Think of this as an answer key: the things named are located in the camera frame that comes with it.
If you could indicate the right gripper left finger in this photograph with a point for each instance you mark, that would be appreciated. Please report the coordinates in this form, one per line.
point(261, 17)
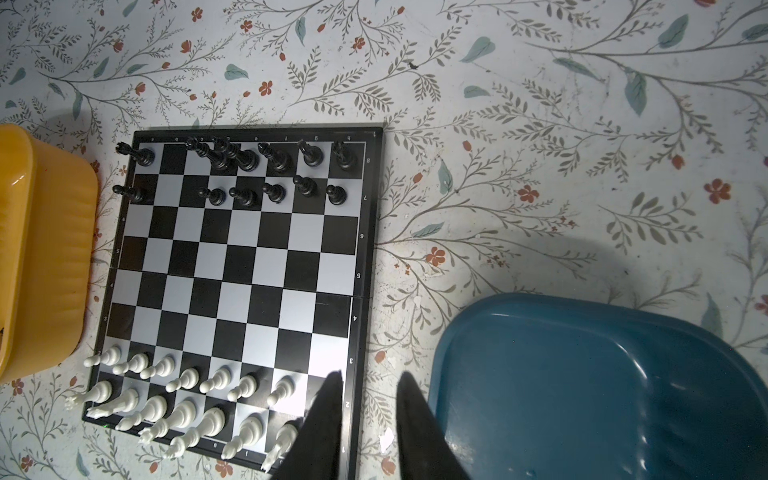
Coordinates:
point(315, 453)

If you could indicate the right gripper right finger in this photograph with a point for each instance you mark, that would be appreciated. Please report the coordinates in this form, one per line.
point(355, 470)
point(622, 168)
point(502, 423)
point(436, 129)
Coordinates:
point(423, 451)

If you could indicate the black white chess board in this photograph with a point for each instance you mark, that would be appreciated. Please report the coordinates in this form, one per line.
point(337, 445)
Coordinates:
point(247, 252)

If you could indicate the teal plastic tray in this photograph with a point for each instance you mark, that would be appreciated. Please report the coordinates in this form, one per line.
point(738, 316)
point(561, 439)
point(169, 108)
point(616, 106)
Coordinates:
point(538, 387)

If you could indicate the yellow plastic tray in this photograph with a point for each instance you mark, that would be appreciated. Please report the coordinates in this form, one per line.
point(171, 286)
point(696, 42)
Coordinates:
point(48, 211)

